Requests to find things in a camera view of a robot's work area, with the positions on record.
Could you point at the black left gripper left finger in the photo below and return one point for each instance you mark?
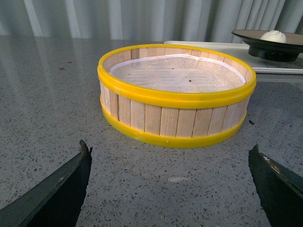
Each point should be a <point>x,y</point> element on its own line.
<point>57,200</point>

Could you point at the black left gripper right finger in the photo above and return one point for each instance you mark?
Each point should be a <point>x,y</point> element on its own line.
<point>280,190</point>

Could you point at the beige plate with black rim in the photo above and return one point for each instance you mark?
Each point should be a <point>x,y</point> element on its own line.
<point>272,51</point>

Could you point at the white steamed bun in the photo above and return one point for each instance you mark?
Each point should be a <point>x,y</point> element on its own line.
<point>274,36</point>

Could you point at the white rectangular tray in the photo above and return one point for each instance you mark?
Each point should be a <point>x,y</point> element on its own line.
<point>240,51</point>

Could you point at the wooden steamer with yellow rims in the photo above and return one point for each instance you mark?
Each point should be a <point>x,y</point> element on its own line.
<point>173,119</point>

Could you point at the white steamer liner cloth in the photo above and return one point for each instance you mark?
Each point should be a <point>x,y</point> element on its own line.
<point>179,73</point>

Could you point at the grey pleated curtain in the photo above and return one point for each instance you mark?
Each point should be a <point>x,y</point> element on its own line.
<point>150,20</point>

